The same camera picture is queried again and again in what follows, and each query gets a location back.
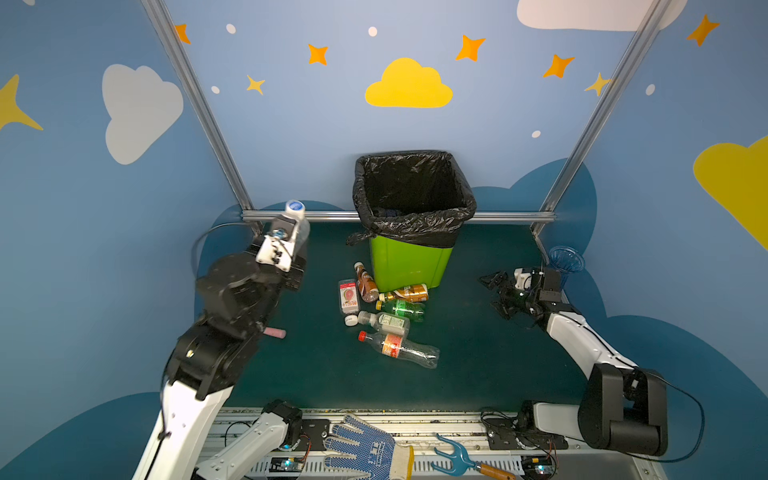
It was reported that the teal hand rake tool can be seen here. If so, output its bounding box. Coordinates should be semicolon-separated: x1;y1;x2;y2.
430;434;517;480

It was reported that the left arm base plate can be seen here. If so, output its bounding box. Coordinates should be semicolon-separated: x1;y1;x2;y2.
279;419;331;452

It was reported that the purple translucent plastic vase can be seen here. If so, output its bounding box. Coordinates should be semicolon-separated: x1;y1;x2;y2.
548;245;586;275

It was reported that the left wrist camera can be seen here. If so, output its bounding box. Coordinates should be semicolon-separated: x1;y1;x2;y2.
256;214;299;272

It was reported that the gold label brown bottle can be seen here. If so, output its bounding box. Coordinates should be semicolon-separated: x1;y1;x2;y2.
379;283;429;303

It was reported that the black bin liner bag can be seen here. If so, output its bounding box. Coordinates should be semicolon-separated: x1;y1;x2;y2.
346;150;477;249

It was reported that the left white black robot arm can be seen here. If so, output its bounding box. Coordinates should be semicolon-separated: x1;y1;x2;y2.
133;237;307;479

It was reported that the brown coffee drink bottle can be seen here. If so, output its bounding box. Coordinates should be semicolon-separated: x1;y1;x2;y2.
354;262;380;303

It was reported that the white blue dotted work glove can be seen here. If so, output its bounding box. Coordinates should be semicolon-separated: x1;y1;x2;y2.
323;414;415;480

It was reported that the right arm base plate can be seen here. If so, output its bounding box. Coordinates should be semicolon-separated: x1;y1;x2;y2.
480;411;569;453

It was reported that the purple toy shovel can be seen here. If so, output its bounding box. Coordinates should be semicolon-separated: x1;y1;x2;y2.
264;327;287;339

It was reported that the green plastic waste bin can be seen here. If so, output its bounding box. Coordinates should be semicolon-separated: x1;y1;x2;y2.
370;236;453;292

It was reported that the guava juice clear bottle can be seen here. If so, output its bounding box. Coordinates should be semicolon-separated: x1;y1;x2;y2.
338;279;360;315

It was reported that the green soda bottle yellow cap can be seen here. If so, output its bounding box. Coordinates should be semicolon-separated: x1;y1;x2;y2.
375;299;425;322

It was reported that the long orange label red-cap bottle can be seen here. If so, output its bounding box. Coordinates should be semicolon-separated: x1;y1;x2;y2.
358;331;440;369

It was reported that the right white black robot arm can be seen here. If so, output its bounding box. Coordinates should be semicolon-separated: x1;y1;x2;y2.
479;267;668;456

